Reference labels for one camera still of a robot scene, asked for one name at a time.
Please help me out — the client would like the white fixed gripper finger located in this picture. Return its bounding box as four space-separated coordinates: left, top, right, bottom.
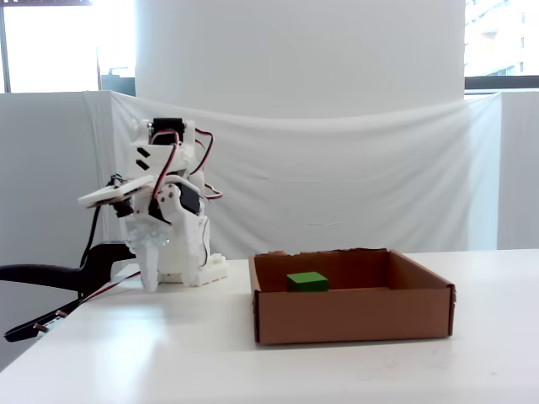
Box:
168 210 211 288

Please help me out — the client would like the white round column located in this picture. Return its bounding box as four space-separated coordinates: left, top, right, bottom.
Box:
134 0 467 121

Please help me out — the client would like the white camera mount with board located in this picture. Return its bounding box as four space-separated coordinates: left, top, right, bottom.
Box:
77 175 155 210

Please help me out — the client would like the white partition panel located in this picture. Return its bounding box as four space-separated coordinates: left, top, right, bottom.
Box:
0 91 111 270
496 89 539 252

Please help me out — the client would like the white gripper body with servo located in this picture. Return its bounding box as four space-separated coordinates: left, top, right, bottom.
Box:
114 180 204 231

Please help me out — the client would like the white cloth backdrop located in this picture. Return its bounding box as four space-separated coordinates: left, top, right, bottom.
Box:
82 90 503 258

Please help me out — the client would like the bright glass window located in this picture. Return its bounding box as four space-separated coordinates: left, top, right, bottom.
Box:
464 0 539 90
0 0 136 94

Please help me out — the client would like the red black power cable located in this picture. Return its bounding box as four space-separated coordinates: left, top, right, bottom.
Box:
41 268 147 326

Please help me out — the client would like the white moving gripper finger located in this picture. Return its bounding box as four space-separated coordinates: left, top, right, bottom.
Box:
124 218 170 293

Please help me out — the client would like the green cube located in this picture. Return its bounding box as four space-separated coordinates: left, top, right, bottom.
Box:
286 271 329 294

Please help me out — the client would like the brown cardboard box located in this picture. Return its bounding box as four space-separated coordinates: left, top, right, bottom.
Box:
248 247 457 347

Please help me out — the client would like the black table clamp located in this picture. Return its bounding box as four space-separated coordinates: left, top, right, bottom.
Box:
0 240 140 343

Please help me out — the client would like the black camera cable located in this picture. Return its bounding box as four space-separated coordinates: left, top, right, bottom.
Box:
79 205 103 274

